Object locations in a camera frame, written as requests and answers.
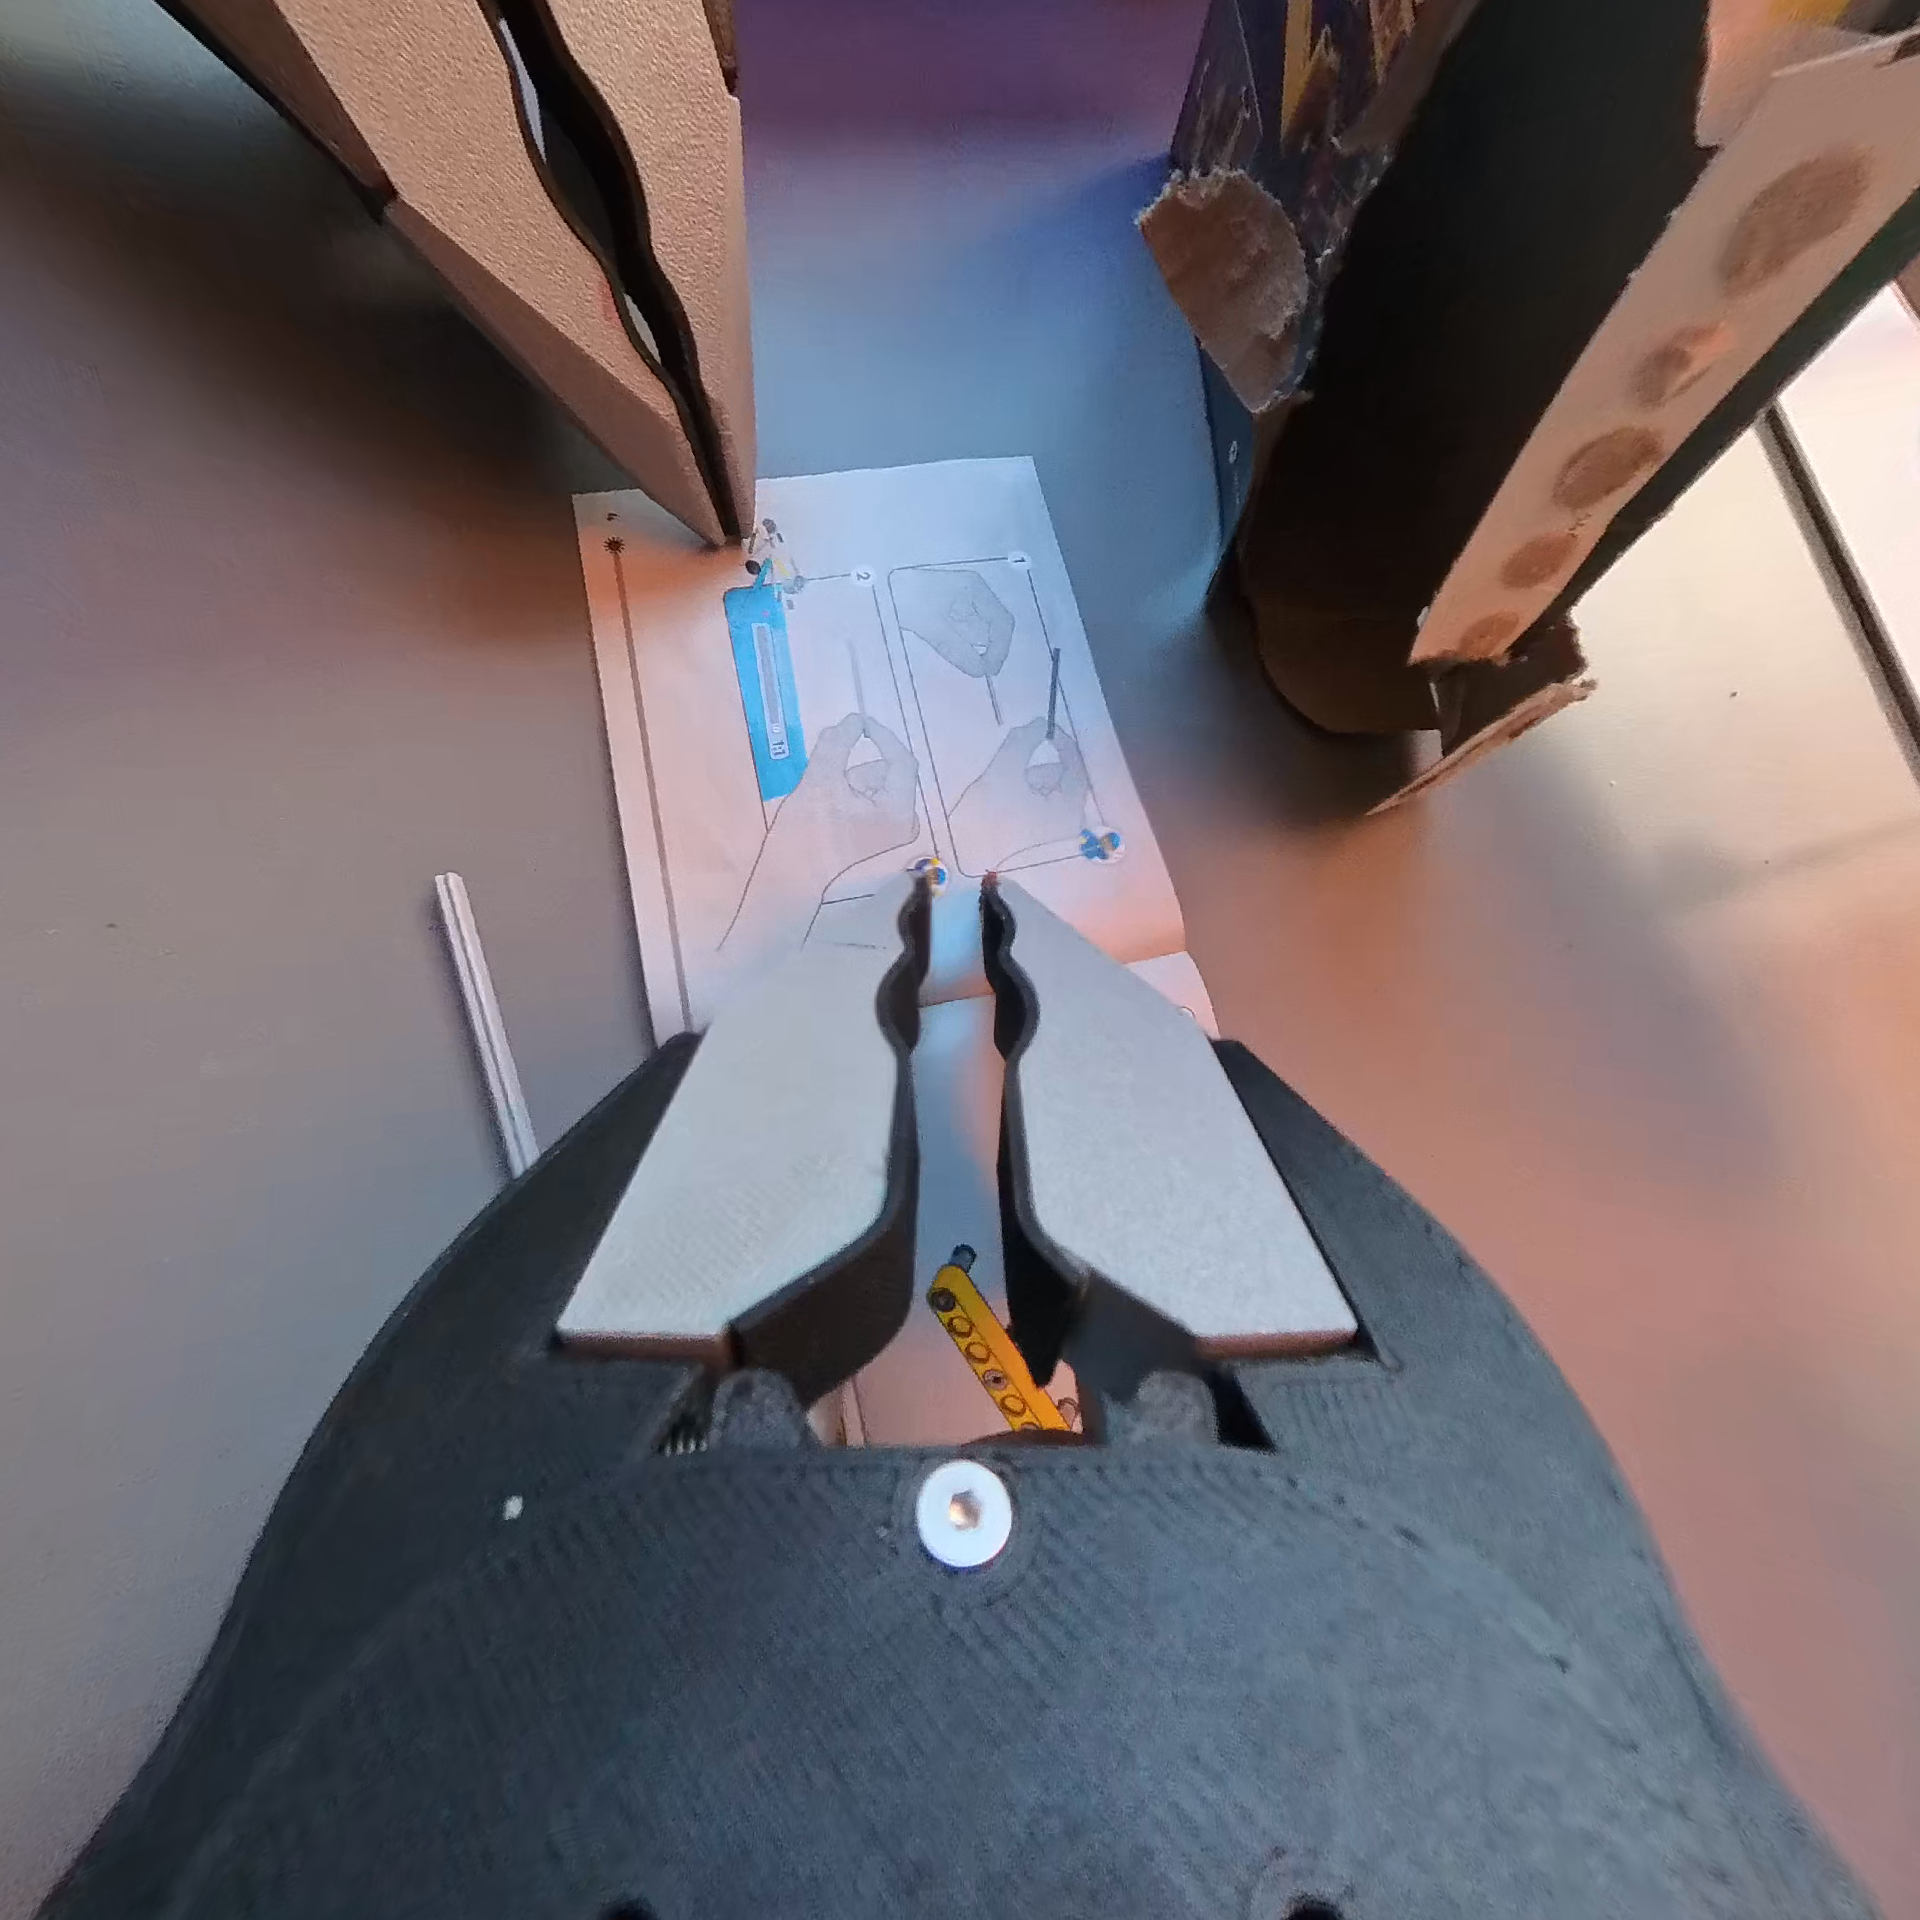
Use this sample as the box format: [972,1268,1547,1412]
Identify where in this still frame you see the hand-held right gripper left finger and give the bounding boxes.
[555,869,941,1412]

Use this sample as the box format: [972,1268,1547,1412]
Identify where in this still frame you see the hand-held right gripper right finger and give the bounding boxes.
[975,873,1363,1395]

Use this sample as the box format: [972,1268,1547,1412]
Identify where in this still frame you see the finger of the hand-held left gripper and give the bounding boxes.
[163,0,748,546]
[509,0,756,532]

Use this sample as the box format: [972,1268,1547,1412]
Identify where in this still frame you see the yellow lego beam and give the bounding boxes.
[925,1243,1084,1438]

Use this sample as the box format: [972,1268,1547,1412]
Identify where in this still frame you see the grey lego axle rod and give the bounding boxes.
[434,873,538,1182]

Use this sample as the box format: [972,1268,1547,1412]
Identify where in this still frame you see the lego instruction booklet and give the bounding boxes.
[573,452,1223,1447]

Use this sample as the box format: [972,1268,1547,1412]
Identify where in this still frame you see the torn dark lego box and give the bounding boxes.
[1136,0,1920,819]

